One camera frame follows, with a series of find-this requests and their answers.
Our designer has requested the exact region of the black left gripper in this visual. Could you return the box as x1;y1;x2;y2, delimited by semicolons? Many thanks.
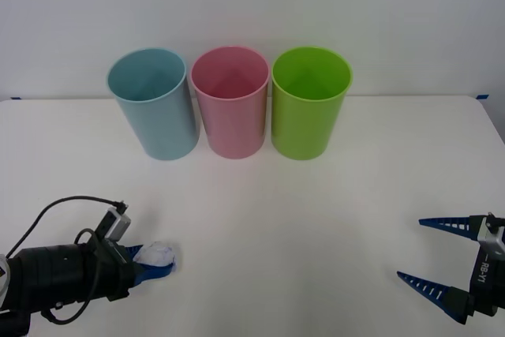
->
91;237;178;303

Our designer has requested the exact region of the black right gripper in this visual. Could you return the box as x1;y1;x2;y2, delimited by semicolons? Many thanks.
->
397;215;505;325

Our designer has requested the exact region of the clear plastic bottle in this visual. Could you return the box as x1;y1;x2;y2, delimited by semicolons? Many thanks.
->
133;241;181;271

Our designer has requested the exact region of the pale blue plastic bin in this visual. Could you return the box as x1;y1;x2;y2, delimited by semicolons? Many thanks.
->
106;47;200;162

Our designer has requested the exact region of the pink plastic bin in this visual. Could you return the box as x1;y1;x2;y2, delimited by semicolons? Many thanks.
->
190;46;271;160

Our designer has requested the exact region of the green plastic bin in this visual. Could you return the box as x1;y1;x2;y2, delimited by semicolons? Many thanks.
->
271;46;354;162

